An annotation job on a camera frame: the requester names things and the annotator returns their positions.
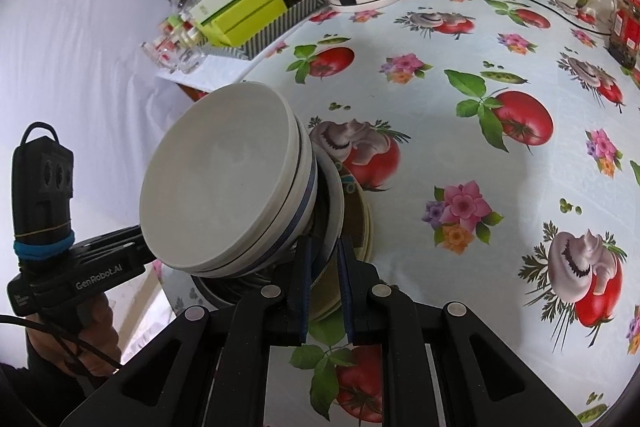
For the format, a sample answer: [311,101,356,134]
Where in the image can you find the white shelf board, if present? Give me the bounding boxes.
[155,52,261,95]

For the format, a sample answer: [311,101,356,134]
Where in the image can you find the stack of beige plates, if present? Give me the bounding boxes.
[310,164,360,324]

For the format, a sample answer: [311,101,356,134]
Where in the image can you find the vegetable print tablecloth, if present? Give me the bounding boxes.
[155,0,640,427]

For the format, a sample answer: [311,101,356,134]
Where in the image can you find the sauce jar with red lid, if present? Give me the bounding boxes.
[607,0,640,70]

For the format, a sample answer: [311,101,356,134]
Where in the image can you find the clear glass mug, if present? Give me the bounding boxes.
[167,44,206,75]

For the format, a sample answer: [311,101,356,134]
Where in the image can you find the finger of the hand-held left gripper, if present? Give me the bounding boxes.
[74,226,149,265]

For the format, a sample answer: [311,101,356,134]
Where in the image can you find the green cardboard box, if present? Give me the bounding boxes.
[195,0,288,48]

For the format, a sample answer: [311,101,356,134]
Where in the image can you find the black white striped tray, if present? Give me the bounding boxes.
[220,0,328,60]

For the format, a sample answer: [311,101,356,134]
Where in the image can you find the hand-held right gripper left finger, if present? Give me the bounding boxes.
[60,237,313,427]

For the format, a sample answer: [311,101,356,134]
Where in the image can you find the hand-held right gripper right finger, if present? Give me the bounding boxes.
[336,237,583,427]

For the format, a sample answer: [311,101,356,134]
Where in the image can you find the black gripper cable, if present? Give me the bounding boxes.
[0,314,122,376]

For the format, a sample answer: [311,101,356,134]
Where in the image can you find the stainless steel bowl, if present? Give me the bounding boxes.
[192,154,346,309]

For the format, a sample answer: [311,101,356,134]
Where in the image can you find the person's left hand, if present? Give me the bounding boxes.
[25,293,122,378]

